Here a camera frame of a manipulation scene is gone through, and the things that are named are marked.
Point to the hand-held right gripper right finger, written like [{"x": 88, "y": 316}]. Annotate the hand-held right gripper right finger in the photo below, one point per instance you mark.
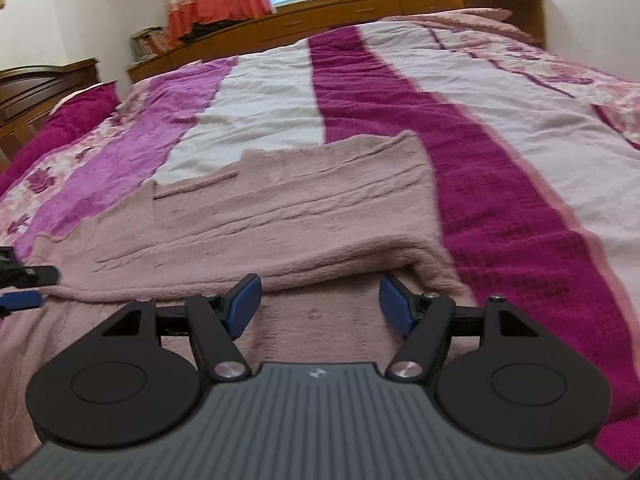
[{"x": 392, "y": 300}]

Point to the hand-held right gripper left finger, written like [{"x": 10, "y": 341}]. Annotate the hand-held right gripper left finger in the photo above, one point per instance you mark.
[{"x": 245, "y": 305}]

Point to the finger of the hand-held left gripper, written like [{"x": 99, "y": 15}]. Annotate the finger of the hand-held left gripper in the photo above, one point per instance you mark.
[
  {"x": 20, "y": 301},
  {"x": 35, "y": 275}
]

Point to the pink knitted sweater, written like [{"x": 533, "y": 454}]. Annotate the pink knitted sweater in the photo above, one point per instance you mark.
[{"x": 300, "y": 220}]

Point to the striped magenta white bed blanket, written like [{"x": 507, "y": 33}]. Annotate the striped magenta white bed blanket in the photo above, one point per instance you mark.
[{"x": 500, "y": 185}]

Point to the magenta pillow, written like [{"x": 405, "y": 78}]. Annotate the magenta pillow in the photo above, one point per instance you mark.
[{"x": 75, "y": 110}]

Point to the dark wooden headboard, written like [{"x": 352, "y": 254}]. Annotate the dark wooden headboard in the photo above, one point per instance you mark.
[{"x": 30, "y": 90}]

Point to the row of books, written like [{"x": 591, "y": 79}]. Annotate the row of books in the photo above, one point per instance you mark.
[{"x": 150, "y": 42}]

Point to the dark cloth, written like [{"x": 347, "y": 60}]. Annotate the dark cloth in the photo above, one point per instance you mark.
[{"x": 210, "y": 30}]

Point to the pink pillow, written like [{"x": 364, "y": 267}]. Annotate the pink pillow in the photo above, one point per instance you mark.
[{"x": 465, "y": 22}]

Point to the long wooden cabinet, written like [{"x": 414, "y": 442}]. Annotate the long wooden cabinet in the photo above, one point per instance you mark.
[{"x": 350, "y": 10}]

